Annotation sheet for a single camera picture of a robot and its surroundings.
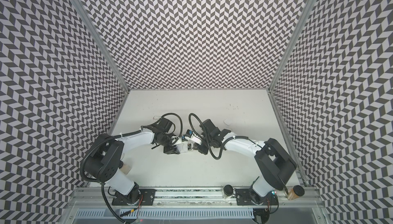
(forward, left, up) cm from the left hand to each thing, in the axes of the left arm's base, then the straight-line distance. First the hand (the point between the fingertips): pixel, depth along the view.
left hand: (177, 147), depth 90 cm
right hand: (-4, -12, +5) cm, 13 cm away
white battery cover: (+17, -32, 0) cm, 36 cm away
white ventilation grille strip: (-32, -9, 0) cm, 34 cm away
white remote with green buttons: (-1, -5, +2) cm, 5 cm away
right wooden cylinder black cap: (-25, -57, +7) cm, 62 cm away
